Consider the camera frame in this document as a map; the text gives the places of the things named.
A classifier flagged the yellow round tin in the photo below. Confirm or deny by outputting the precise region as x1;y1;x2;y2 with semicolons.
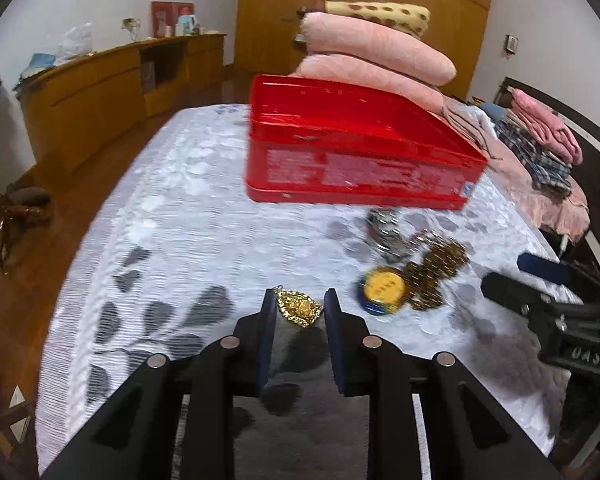
355;267;410;317

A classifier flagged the pink bed sheet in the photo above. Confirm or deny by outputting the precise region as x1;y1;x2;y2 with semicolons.
479;109;591;244

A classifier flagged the beige cloth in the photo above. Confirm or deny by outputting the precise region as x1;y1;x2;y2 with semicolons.
442;97;504;162

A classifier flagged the stack of plaid clothes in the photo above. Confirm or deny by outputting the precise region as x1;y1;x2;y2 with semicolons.
494;110;581;197

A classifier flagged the white plastic bag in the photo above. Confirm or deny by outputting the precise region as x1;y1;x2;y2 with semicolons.
54;22;95;66

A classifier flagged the pink folded quilt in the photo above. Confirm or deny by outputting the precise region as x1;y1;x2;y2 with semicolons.
293;54;446;114
299;11;457;86

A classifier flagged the gold pendant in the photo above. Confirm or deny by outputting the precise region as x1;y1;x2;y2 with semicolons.
273;284;326;329

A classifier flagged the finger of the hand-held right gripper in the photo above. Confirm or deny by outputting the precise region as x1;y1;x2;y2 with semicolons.
481;272;564;322
518;253;600;292

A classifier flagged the wooden sideboard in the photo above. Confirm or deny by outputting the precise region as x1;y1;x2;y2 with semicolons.
19;33;229;177

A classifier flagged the blue cloth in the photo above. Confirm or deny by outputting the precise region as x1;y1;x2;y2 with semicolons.
13;52;57;92

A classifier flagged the pink folded blanket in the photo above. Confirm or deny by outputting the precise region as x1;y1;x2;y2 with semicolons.
509;88;585;166

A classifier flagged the silver wristwatch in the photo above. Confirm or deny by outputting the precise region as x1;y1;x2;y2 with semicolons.
365;208;414;261

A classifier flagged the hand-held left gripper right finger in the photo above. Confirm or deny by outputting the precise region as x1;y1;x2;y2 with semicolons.
323;287;563;480

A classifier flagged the grey floral bedspread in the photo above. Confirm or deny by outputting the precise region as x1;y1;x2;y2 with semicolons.
36;103;574;476

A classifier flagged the yellow spotted blanket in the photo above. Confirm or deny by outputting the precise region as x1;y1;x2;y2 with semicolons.
324;0;431;37

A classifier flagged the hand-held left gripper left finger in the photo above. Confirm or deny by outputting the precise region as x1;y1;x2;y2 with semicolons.
40;289;277;480

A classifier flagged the red tin box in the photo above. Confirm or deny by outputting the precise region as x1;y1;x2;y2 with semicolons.
244;73;490;211

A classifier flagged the wooden coat rack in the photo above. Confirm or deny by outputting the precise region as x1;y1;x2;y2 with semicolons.
0;139;54;272

